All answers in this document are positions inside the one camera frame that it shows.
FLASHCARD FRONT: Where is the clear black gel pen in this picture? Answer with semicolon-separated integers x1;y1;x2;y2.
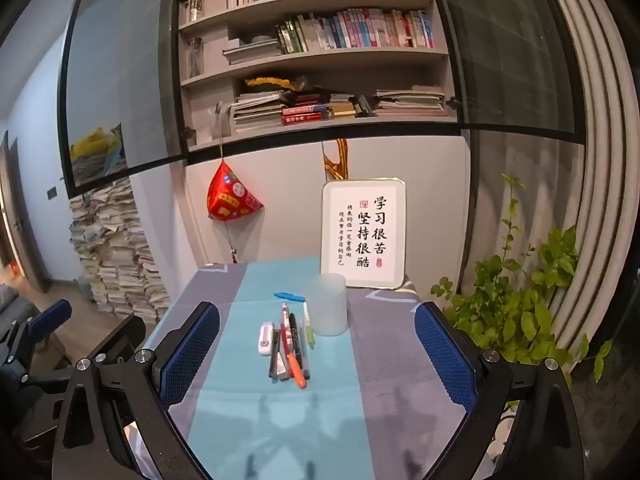
269;330;280;380

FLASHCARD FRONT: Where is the red gel pen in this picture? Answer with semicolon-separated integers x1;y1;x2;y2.
280;323;294;378

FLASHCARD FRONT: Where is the black utility knife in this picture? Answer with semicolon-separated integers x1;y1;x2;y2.
288;312;310;379

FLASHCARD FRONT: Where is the blue pen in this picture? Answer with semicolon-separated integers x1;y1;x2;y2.
273;292;306;304

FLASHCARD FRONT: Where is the green white pen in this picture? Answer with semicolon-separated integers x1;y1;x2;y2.
303;302;314;349

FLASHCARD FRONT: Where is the frosted translucent plastic cup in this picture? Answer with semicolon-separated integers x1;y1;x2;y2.
304;273;348;337

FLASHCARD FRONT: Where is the pink patterned pen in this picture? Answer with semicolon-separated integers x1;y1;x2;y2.
281;302;290;330

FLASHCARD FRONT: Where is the green potted plant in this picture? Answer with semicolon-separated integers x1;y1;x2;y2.
431;174;613;382

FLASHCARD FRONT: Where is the white purple correction tape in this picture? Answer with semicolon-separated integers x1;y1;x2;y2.
257;322;273;356

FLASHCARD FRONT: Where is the blue and grey desk mat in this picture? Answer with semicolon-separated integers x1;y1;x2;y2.
146;258;465;479

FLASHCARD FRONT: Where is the orange small cutter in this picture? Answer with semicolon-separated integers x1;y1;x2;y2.
288;353;307;389

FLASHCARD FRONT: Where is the red pyramid hanging ornament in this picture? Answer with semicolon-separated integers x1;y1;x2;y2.
206;162;264;221

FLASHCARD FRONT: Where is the framed calligraphy sign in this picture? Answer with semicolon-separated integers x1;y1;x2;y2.
320;178;407;289

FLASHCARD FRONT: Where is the gold medal with ribbon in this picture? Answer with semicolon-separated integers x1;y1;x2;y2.
321;139;349;182

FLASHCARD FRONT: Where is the grey wall bookshelf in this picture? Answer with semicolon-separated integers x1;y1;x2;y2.
177;0;459;153

